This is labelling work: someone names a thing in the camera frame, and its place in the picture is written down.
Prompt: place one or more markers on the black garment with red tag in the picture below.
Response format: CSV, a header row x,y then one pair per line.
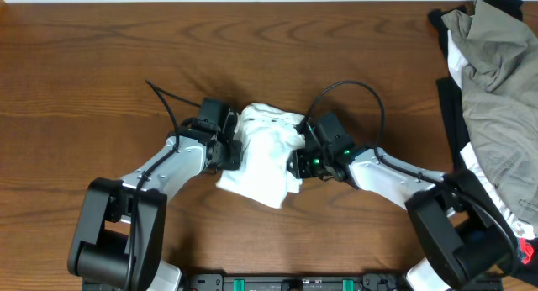
x,y
456,128

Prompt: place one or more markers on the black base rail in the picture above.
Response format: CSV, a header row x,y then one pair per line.
x,y
366,282

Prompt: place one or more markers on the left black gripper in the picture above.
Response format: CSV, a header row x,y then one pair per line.
x,y
234,162

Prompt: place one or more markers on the white t-shirt with black print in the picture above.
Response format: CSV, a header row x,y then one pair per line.
x,y
268,136

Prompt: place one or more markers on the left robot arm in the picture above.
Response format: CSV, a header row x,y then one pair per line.
x,y
119,234

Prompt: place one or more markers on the white garment under pile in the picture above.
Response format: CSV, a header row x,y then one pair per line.
x,y
487,186

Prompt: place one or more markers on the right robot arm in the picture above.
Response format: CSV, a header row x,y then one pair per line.
x,y
465,239

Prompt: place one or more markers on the olive grey garment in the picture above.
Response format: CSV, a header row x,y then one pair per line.
x,y
493,59

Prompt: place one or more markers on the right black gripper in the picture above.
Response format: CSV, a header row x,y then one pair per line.
x,y
301,171

